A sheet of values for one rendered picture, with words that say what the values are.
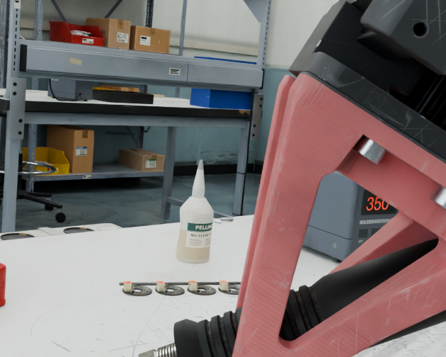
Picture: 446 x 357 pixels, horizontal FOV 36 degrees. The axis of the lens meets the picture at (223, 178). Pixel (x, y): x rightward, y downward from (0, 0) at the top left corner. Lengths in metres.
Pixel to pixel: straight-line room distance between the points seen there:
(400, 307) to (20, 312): 0.40
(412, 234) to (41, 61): 2.61
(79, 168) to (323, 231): 4.26
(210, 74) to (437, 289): 3.13
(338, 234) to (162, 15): 5.12
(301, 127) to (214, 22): 6.00
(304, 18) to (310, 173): 6.17
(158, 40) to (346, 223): 4.59
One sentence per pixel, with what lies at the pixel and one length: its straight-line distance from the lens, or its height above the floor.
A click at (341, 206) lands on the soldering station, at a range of 0.72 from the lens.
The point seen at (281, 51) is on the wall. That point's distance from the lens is 6.47.
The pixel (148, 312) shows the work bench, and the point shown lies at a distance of 0.55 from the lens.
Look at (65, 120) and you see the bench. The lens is 2.93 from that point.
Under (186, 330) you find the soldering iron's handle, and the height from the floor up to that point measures 0.87.
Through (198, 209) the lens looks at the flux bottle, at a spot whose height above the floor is 0.80.
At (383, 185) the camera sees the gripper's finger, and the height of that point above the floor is 0.92.
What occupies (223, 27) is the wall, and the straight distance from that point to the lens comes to 6.22.
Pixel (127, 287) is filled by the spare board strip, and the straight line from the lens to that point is 0.58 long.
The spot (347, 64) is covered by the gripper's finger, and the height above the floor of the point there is 0.94.
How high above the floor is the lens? 0.94
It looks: 9 degrees down
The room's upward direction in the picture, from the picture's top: 5 degrees clockwise
